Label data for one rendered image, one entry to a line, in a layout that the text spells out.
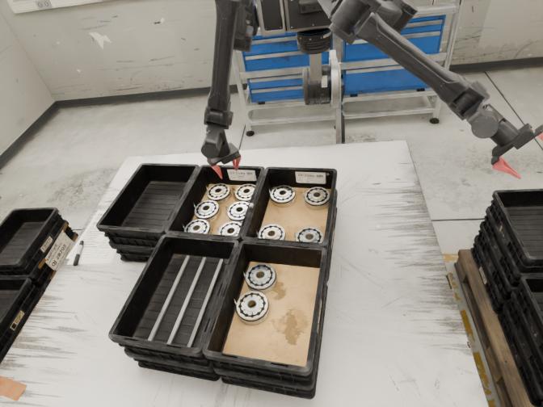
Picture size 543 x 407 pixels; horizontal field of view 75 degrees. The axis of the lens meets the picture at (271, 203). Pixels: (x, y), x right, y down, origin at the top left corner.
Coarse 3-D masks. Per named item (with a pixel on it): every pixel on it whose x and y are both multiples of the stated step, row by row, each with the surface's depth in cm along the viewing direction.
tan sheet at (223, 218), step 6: (210, 186) 161; (234, 186) 159; (204, 198) 156; (234, 198) 153; (222, 204) 151; (228, 204) 151; (222, 210) 149; (222, 216) 146; (210, 222) 145; (216, 222) 144; (222, 222) 144; (216, 228) 142
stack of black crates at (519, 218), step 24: (504, 192) 166; (528, 192) 165; (504, 216) 156; (528, 216) 166; (480, 240) 185; (504, 240) 158; (528, 240) 157; (480, 264) 185; (504, 264) 160; (528, 264) 143; (504, 288) 161
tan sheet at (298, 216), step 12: (300, 192) 150; (300, 204) 145; (264, 216) 143; (276, 216) 142; (288, 216) 141; (300, 216) 140; (312, 216) 139; (324, 216) 138; (288, 228) 137; (300, 228) 136; (324, 228) 134; (288, 240) 132
